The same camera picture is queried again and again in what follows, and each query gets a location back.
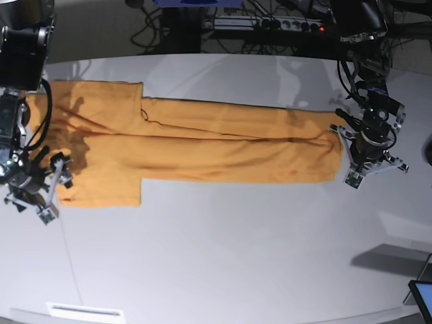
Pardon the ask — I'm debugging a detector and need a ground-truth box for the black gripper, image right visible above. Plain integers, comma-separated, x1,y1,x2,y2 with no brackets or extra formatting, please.
349,131,392,169

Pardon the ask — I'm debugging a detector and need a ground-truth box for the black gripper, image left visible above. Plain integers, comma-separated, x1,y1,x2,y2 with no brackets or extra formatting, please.
3,161,73,206

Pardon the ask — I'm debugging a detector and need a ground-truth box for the orange yellow T-shirt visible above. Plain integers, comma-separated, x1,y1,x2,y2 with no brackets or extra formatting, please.
45,81,342,208

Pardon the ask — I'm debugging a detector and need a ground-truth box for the grey tablet stand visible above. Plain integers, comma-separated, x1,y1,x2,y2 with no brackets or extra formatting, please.
403,254,431,306

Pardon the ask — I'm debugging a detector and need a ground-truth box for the tablet screen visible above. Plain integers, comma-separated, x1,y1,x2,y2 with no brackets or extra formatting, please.
417,283,432,324

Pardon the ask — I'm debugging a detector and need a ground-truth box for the white power strip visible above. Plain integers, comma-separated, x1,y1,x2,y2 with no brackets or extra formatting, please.
202,16,326,33

